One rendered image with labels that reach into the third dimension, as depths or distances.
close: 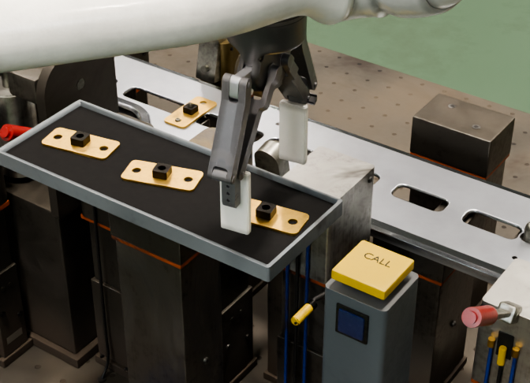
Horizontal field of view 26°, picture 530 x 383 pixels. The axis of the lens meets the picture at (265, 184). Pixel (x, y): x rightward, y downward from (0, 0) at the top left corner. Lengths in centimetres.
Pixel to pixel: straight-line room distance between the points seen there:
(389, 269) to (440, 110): 55
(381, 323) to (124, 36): 43
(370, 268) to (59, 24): 43
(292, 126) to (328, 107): 109
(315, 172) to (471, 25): 291
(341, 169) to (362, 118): 90
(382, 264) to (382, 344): 8
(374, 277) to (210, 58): 74
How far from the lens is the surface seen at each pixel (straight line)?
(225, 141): 104
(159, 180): 123
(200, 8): 82
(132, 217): 120
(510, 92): 381
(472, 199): 151
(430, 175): 155
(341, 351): 116
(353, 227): 136
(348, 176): 134
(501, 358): 128
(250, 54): 104
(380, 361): 114
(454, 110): 164
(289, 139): 120
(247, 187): 107
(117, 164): 127
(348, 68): 241
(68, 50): 84
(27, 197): 158
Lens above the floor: 186
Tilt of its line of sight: 34 degrees down
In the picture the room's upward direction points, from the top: straight up
